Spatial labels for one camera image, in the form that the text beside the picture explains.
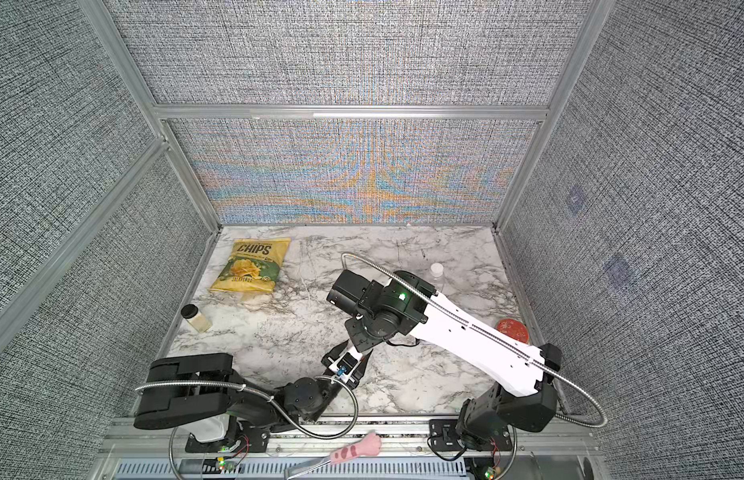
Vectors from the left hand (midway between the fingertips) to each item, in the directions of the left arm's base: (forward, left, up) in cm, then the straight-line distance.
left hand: (365, 338), depth 73 cm
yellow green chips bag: (+31, +36, -9) cm, 48 cm away
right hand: (-2, 0, +10) cm, 10 cm away
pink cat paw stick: (-21, 0, -12) cm, 24 cm away
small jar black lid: (+12, +49, -6) cm, 51 cm away
